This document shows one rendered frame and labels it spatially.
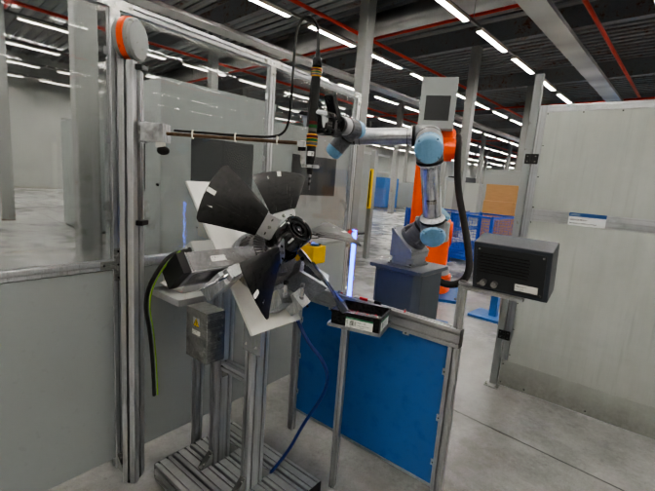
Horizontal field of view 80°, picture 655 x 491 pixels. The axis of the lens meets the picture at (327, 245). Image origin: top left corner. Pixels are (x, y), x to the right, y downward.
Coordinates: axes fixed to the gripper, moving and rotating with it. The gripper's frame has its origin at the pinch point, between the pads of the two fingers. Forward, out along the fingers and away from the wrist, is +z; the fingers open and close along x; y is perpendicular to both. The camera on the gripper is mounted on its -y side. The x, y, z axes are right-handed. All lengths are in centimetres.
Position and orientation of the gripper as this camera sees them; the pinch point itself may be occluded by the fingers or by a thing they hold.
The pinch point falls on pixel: (308, 111)
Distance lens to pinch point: 156.3
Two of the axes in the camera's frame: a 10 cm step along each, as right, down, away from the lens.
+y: -0.7, 9.8, 1.7
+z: -6.2, 0.8, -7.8
